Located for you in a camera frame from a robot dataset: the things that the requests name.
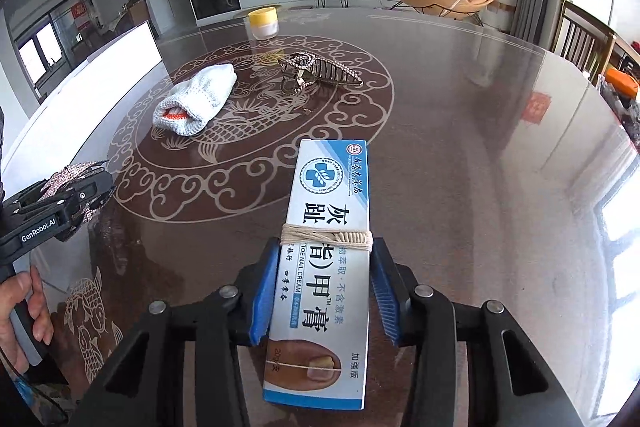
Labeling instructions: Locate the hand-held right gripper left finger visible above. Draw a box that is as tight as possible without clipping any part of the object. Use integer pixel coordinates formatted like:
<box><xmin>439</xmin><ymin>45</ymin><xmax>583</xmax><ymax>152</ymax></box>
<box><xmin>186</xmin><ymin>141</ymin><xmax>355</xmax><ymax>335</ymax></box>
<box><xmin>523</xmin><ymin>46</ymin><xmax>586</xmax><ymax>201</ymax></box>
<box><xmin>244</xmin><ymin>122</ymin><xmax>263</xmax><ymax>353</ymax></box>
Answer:
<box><xmin>70</xmin><ymin>237</ymin><xmax>281</xmax><ymax>427</ymax></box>

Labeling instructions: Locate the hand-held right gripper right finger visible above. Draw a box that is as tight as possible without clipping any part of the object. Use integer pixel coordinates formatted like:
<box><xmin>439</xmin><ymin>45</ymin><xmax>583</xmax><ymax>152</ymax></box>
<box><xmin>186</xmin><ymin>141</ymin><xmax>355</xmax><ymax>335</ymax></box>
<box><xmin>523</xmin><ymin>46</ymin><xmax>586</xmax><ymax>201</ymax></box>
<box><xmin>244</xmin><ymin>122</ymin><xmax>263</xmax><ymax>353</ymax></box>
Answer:
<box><xmin>369</xmin><ymin>238</ymin><xmax>583</xmax><ymax>427</ymax></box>

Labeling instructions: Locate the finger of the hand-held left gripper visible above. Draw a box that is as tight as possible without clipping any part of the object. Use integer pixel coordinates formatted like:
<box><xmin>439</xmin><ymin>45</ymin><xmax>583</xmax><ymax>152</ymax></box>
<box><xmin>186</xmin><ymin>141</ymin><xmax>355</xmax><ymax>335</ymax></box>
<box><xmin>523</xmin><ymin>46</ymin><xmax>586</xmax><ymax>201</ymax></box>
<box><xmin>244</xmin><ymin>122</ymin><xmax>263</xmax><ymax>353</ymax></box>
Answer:
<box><xmin>4</xmin><ymin>180</ymin><xmax>51</xmax><ymax>214</ymax></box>
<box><xmin>20</xmin><ymin>170</ymin><xmax>117</xmax><ymax>228</ymax></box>

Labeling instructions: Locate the silver rhinestone hair claw clip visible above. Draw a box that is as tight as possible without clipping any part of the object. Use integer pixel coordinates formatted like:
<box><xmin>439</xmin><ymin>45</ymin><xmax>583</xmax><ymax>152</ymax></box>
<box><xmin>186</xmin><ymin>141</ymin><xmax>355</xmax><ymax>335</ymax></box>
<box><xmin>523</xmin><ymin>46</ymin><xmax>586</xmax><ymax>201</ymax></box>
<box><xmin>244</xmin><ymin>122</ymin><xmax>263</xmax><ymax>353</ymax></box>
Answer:
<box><xmin>39</xmin><ymin>159</ymin><xmax>111</xmax><ymax>224</ymax></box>

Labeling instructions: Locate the blue and white medicine box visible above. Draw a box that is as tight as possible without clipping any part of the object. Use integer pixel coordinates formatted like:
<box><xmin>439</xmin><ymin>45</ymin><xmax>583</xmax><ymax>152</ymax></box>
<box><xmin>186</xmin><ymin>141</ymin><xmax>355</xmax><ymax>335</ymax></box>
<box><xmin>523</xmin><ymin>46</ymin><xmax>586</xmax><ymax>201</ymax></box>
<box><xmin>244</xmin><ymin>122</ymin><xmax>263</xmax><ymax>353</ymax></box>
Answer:
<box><xmin>262</xmin><ymin>139</ymin><xmax>374</xmax><ymax>410</ymax></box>

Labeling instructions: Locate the white foam board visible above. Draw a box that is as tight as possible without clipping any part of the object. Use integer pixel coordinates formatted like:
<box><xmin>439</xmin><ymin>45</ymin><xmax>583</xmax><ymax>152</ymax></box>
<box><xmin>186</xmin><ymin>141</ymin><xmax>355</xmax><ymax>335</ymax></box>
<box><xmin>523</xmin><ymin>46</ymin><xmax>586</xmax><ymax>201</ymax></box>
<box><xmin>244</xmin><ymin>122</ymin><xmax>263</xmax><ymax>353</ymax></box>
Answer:
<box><xmin>0</xmin><ymin>19</ymin><xmax>163</xmax><ymax>188</ymax></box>

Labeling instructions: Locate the white knit glove orange cuff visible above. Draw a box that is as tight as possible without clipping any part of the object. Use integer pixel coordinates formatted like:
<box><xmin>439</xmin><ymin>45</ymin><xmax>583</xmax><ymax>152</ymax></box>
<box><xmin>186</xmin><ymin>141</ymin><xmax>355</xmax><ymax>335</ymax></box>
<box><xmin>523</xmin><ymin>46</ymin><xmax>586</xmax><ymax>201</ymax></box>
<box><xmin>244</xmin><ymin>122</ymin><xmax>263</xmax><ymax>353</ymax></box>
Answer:
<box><xmin>151</xmin><ymin>63</ymin><xmax>238</xmax><ymax>138</ymax></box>

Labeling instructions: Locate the gold rhinestone hair claw clip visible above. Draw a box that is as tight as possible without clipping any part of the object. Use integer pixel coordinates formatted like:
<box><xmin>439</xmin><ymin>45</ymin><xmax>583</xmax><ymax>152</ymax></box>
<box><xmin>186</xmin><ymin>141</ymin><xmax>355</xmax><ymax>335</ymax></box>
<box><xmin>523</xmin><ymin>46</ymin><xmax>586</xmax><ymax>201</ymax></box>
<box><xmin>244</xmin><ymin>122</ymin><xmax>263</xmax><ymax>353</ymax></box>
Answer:
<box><xmin>276</xmin><ymin>52</ymin><xmax>364</xmax><ymax>96</ymax></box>

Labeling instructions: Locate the person's left hand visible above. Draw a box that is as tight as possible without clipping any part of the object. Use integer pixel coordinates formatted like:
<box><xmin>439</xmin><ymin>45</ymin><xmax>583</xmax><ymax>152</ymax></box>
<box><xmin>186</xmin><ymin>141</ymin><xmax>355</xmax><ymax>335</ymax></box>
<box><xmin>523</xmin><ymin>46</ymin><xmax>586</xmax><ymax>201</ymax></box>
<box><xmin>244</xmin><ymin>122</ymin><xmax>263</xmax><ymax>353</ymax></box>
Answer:
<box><xmin>0</xmin><ymin>264</ymin><xmax>55</xmax><ymax>375</ymax></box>

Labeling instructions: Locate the red paper window decoration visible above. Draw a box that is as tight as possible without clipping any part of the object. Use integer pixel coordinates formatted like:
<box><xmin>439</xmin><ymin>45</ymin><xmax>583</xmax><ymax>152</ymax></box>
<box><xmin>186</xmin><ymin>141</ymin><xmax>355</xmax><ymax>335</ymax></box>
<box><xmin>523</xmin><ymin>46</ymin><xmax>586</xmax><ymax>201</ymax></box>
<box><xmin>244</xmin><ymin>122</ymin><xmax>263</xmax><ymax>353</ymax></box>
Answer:
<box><xmin>70</xmin><ymin>1</ymin><xmax>90</xmax><ymax>30</ymax></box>

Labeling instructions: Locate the brown wooden cabinet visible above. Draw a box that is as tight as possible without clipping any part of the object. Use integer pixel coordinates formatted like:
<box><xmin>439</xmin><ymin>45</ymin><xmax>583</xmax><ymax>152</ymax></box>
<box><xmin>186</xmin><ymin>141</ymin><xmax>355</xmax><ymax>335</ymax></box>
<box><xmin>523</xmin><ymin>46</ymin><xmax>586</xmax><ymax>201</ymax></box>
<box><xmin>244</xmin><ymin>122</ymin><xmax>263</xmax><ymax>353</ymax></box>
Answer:
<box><xmin>124</xmin><ymin>0</ymin><xmax>151</xmax><ymax>28</ymax></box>

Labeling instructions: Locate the white jar with yellow lid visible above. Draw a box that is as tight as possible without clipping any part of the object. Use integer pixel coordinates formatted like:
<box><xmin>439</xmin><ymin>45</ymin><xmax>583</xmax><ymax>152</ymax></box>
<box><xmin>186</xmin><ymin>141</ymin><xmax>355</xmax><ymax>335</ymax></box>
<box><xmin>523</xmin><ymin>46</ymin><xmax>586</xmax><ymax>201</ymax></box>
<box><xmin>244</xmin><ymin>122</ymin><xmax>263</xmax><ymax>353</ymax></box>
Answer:
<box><xmin>247</xmin><ymin>7</ymin><xmax>279</xmax><ymax>41</ymax></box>

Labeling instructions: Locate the orange bag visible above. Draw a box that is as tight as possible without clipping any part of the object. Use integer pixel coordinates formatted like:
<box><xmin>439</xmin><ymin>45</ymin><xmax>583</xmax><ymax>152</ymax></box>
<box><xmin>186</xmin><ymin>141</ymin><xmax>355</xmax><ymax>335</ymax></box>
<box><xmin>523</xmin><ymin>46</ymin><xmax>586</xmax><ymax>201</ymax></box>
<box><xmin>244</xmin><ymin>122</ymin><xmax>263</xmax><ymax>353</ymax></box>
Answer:
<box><xmin>605</xmin><ymin>67</ymin><xmax>640</xmax><ymax>100</ymax></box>

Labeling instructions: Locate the wooden dining chair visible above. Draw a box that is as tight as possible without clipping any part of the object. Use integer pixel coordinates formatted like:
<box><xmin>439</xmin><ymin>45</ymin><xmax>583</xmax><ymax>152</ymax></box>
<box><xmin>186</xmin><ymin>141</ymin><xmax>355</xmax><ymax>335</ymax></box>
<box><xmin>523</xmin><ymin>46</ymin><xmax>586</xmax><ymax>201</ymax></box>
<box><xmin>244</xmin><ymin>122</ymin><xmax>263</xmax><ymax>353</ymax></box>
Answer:
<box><xmin>550</xmin><ymin>0</ymin><xmax>618</xmax><ymax>85</ymax></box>

